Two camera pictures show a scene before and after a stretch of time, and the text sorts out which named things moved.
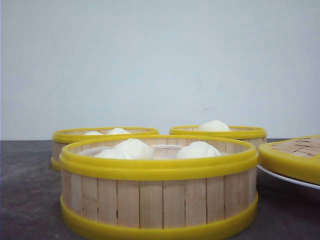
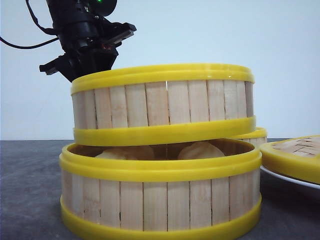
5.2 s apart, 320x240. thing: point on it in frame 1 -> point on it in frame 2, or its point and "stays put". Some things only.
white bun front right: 198,149 stays put
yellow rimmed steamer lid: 300,156 stays put
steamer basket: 62,138 -> 162,104
